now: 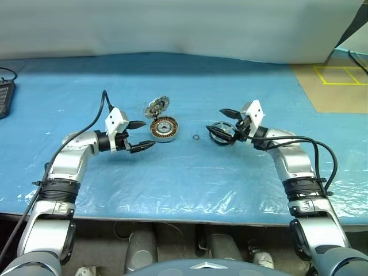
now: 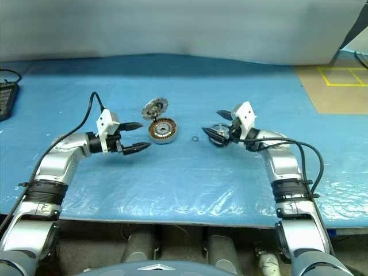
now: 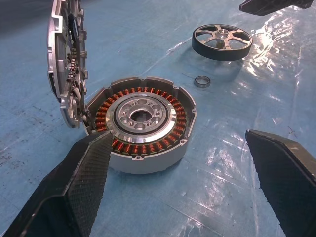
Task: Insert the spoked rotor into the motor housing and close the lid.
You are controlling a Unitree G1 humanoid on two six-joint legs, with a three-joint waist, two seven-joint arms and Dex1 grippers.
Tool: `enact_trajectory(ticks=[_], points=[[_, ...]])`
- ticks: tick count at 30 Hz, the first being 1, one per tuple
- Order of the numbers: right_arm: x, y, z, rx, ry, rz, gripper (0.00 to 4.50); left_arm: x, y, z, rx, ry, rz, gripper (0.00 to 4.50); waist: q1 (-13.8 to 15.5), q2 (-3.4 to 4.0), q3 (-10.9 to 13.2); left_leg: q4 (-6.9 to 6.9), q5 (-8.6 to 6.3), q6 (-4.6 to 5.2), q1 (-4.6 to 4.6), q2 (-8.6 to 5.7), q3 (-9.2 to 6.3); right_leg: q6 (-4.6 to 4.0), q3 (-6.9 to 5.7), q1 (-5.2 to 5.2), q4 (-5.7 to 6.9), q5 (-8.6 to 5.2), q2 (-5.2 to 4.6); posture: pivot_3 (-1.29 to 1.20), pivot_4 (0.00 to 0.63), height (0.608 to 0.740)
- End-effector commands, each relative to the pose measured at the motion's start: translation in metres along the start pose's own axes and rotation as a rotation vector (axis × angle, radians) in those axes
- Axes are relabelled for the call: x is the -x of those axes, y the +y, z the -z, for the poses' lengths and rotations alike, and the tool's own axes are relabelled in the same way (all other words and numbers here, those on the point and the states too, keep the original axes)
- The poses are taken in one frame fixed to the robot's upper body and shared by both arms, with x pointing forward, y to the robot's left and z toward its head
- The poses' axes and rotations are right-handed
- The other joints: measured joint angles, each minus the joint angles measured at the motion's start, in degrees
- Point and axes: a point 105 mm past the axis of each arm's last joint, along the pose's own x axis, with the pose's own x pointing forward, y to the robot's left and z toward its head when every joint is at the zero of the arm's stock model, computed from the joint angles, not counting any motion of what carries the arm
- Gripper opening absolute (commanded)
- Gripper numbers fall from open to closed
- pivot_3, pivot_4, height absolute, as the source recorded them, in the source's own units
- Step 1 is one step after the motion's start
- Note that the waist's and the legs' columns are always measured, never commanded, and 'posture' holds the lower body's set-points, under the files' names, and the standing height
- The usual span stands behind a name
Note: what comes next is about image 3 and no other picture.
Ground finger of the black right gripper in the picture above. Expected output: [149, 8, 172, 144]
[238, 0, 316, 17]

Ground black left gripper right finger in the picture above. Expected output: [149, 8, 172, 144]
[245, 128, 316, 237]

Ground small steel bearing ring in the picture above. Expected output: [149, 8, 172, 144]
[193, 75, 212, 88]

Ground blue plastic-covered table cover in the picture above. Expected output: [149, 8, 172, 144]
[0, 0, 316, 237]

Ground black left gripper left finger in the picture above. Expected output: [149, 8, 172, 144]
[3, 130, 114, 237]

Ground black spoked rotor wheel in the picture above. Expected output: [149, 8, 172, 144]
[191, 23, 253, 61]

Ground silver motor end cover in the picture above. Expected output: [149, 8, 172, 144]
[46, 0, 89, 129]

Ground grey motor housing copper coils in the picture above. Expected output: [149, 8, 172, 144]
[82, 76, 198, 175]

